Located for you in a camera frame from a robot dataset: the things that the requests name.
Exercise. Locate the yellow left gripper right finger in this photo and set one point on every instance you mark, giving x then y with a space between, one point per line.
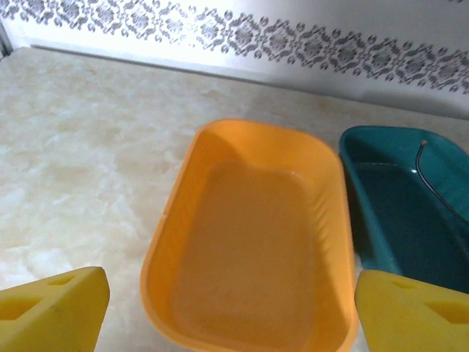
406 322

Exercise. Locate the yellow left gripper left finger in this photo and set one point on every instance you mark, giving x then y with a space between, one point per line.
51 315

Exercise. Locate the teal plastic bin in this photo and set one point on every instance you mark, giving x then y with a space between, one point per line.
410 227

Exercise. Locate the orange plastic bin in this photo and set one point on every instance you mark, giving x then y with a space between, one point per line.
249 238

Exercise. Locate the aluminium frame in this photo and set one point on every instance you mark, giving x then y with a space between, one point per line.
3 40

